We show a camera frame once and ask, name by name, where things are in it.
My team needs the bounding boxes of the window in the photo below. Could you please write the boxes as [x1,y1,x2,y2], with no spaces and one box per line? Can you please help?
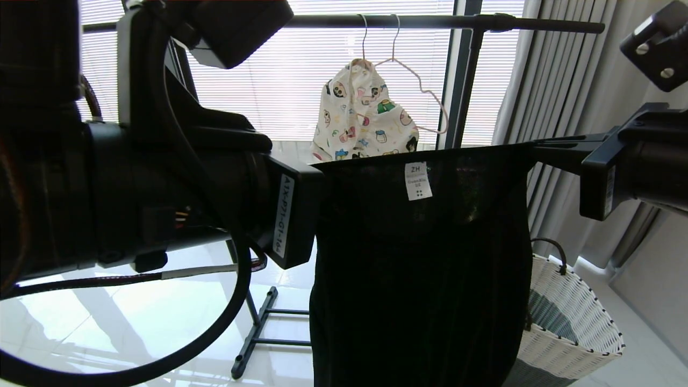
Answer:
[78,0,526,162]

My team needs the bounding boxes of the white laundry basket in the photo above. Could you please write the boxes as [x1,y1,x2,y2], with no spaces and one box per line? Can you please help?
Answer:
[503,238,626,387]

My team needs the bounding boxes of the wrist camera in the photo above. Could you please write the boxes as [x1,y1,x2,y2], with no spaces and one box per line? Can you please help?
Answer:
[117,0,295,130]
[619,0,688,92]

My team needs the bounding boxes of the grey curtain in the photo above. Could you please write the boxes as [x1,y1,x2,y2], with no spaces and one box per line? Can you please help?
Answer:
[492,0,688,269]

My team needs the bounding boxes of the black clothes rack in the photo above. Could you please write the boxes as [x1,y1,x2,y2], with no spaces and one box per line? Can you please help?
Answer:
[81,13,605,379]

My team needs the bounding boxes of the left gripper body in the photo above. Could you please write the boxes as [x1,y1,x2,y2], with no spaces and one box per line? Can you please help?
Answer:
[89,102,323,269]

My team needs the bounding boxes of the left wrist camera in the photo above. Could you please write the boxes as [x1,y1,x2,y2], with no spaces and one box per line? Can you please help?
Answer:
[117,0,295,130]

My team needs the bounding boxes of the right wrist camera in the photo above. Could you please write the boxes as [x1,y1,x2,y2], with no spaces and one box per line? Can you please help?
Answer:
[619,0,688,92]

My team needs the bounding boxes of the pink clothes hanger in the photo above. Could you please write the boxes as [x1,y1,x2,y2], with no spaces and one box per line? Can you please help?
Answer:
[357,14,370,62]
[372,14,450,135]

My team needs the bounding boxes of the black garment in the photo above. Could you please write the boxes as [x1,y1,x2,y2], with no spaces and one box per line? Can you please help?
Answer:
[309,142,539,387]

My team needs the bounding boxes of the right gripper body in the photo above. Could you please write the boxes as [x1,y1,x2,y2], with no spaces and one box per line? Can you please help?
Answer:
[579,102,688,221]

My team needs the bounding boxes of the cream printed garment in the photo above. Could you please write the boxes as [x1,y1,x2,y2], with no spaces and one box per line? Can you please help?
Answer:
[312,58,420,163]

